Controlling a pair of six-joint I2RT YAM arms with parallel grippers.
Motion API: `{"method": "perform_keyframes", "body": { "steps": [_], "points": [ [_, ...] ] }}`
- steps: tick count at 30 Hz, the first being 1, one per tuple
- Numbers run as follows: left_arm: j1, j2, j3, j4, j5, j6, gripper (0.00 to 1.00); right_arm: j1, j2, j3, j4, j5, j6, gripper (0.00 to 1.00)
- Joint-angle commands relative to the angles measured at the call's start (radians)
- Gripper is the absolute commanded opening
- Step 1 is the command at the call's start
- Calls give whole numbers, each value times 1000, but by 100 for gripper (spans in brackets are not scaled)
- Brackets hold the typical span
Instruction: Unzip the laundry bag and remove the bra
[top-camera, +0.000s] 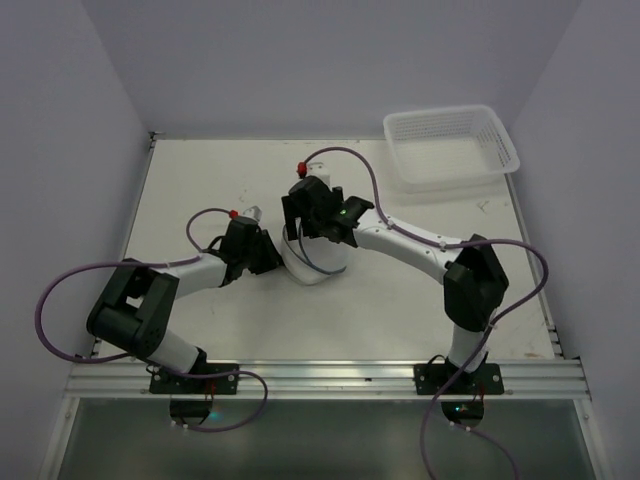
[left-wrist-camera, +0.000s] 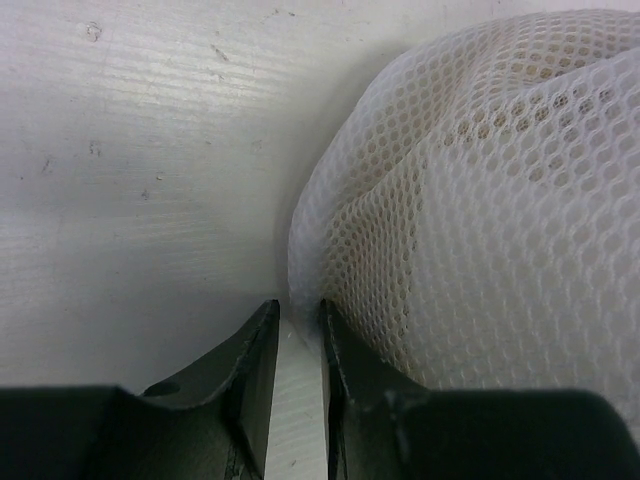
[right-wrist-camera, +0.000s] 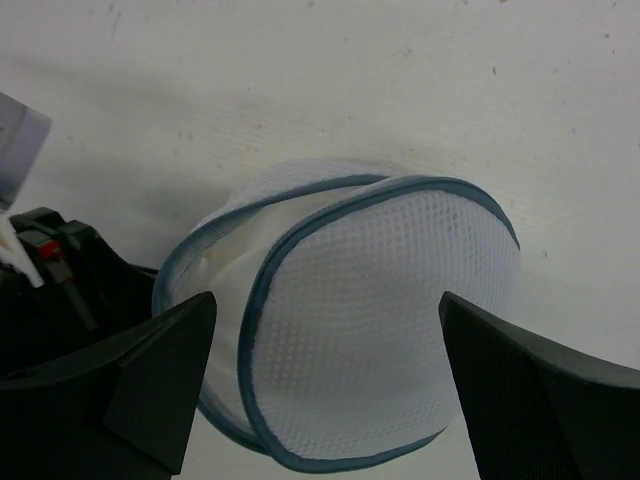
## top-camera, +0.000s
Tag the white mesh laundry bag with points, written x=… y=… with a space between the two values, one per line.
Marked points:
x=310 y=261

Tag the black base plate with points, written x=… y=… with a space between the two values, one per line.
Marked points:
x=440 y=380
x=192 y=398

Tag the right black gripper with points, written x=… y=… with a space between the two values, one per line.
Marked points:
x=293 y=209

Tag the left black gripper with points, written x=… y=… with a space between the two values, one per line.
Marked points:
x=267 y=251

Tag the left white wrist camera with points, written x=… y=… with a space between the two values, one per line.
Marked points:
x=254 y=213

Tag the white plastic perforated basket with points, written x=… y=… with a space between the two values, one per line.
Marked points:
x=449 y=147

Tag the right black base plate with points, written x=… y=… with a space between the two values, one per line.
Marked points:
x=440 y=380

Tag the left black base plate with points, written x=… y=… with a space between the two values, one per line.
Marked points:
x=192 y=398

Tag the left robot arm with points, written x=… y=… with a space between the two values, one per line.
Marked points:
x=133 y=311

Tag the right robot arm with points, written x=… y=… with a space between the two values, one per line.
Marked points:
x=473 y=280

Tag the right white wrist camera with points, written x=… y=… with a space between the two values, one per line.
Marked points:
x=319 y=170

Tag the aluminium front rail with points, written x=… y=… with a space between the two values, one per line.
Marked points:
x=349 y=380

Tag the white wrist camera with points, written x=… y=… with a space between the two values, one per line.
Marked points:
x=319 y=170
x=254 y=213

